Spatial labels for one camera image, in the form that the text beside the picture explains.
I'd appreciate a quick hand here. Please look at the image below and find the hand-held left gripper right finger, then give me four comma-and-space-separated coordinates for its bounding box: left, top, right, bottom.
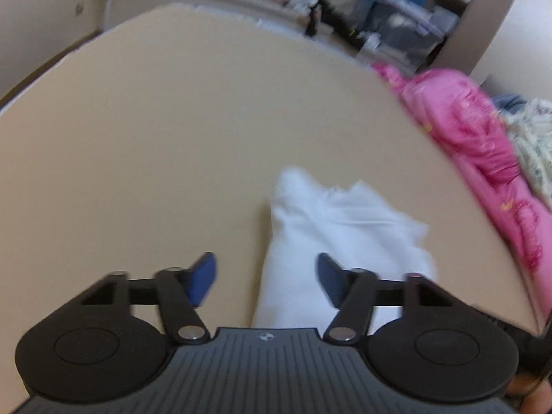
317, 252, 458, 346

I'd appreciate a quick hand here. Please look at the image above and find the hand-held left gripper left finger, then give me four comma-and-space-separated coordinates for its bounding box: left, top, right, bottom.
80, 252, 218, 346

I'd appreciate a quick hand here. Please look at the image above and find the white garment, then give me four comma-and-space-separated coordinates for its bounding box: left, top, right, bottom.
252, 166, 438, 333

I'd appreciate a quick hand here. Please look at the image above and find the person's right hand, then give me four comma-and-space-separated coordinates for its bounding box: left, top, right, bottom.
504, 371, 552, 414

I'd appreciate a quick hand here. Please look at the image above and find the beige bed mat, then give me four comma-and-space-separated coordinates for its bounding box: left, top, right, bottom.
0, 2, 540, 414

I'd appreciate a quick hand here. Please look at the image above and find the white floral quilt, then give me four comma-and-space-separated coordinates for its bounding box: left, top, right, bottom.
500, 98, 552, 212

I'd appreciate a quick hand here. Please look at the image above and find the pink floral quilt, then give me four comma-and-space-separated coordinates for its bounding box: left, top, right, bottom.
372, 62, 552, 307

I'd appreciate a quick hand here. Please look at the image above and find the blue grey cloth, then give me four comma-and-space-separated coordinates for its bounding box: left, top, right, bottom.
492, 94, 529, 113

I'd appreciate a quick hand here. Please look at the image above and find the clear plastic storage box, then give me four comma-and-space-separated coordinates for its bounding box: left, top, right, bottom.
351, 0, 460, 74

